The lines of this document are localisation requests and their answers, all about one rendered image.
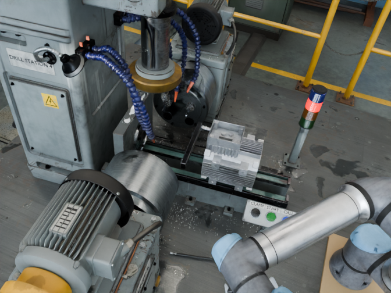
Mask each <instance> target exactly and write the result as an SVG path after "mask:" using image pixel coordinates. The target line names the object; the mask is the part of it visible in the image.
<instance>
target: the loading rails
mask: <svg viewBox="0 0 391 293"><path fill-rule="evenodd" d="M143 152H147V153H150V154H154V155H155V156H157V157H158V158H160V159H162V160H163V161H164V160H165V159H167V160H166V163H167V164H168V165H169V166H170V168H171V169H172V170H173V171H174V172H175V175H176V177H177V179H178V183H179V187H178V191H177V193H176V195H178V196H182V197H185V198H186V200H185V204H186V205H191V206H194V204H195V202H196V201H200V202H204V203H208V204H211V205H215V206H219V207H222V208H224V210H223V215H227V216H231V217H232V216H233V212H234V211H237V212H240V213H243V212H244V208H245V205H246V200H247V199H249V200H252V201H256V202H260V203H264V204H267V205H271V206H275V207H278V208H282V209H286V208H287V206H288V201H289V195H286V193H287V190H288V189H289V186H290V182H291V177H289V176H284V175H281V174H277V173H273V172H270V171H266V170H261V169H258V171H257V175H256V178H255V181H254V185H253V188H252V191H250V190H247V189H246V187H243V190H242V192H240V191H236V190H234V186H233V185H229V184H224V183H220V182H217V183H216V185H213V184H209V183H208V180H209V177H207V178H206V179H204V178H201V169H202V162H203V158H204V155H202V154H199V153H195V152H192V154H191V156H190V159H189V162H188V164H187V166H186V169H181V168H180V165H181V164H180V160H181V159H182V158H183V157H184V154H185V152H186V150H183V149H179V148H174V147H171V146H167V145H163V144H159V143H156V142H155V143H153V142H151V141H146V143H145V146H144V149H143Z"/></svg>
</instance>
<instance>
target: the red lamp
mask: <svg viewBox="0 0 391 293"><path fill-rule="evenodd" d="M321 106H322V103H314V102H312V101H310V100H309V98H308V100H307V103H306V105H305V108H306V109H307V110H309V111H310V112H319V110H320V108H321Z"/></svg>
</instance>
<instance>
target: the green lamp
mask: <svg viewBox="0 0 391 293"><path fill-rule="evenodd" d="M299 123H300V126H302V127H304V128H312V127H313V125H314V123H315V120H313V121H309V120H306V119H305V118H303V116H302V115H301V119H300V122H299Z"/></svg>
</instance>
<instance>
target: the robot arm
mask: <svg viewBox="0 0 391 293"><path fill-rule="evenodd" d="M369 219H371V220H373V221H374V222H375V223H376V224H377V225H376V224H374V225H373V224H362V225H359V226H358V227H357V228H356V229H355V230H354V231H353V232H352V233H351V235H350V238H349V239H348V241H347V242H346V244H345V246H344V247H343V248H341V249H339V250H337V251H336V252H334V253H333V255H332V256H331V258H330V260H329V269H330V272H331V274H332V276H333V277H334V279H335V280H336V281H337V282H338V283H339V284H341V285H342V286H344V287H346V288H348V289H351V290H363V289H365V288H367V287H368V286H369V285H370V284H371V283H372V281H373V280H374V281H375V282H376V283H377V284H378V285H379V287H380V288H381V289H382V290H383V291H384V293H391V177H384V176H371V177H362V178H358V179H355V180H351V181H349V182H348V183H345V184H343V185H341V186H340V187H339V188H338V191H337V193H335V194H333V195H331V196H329V197H327V198H325V199H323V200H321V201H319V202H317V203H315V204H313V205H311V206H310V207H308V208H306V209H304V210H302V211H300V212H298V213H296V214H294V215H292V216H290V217H288V218H286V219H284V220H282V221H280V222H278V223H276V224H274V225H272V226H270V227H268V228H266V229H264V230H262V231H260V232H258V233H256V234H254V235H252V236H251V237H248V238H246V239H243V238H242V237H241V236H239V235H238V234H236V233H232V234H227V235H225V236H223V237H222V238H220V239H219V240H218V241H217V242H216V243H215V244H214V246H213V248H212V252H211V253H212V256H213V258H214V260H215V262H216V264H217V266H218V269H219V271H220V272H221V273H222V274H223V276H224V278H225V280H226V281H227V283H228V284H229V287H228V286H227V284H225V292H226V293H292V292H291V291H290V290H289V289H287V288H286V287H283V285H280V286H279V287H278V285H277V283H276V281H275V279H274V278H273V277H270V278H268V277H267V275H266V274H265V272H264V271H266V270H268V269H269V268H271V267H273V266H274V265H276V264H278V263H280V262H282V261H284V260H286V259H287V258H289V257H291V256H293V255H295V254H297V253H299V252H301V251H302V250H304V249H306V248H308V247H309V246H311V245H314V244H315V243H317V242H319V241H321V240H323V239H324V238H326V237H328V236H330V235H332V234H334V233H336V232H337V231H339V230H341V229H343V228H345V227H347V226H349V225H350V224H352V223H354V222H359V223H364V222H366V221H368V220H369ZM230 289H231V290H230Z"/></svg>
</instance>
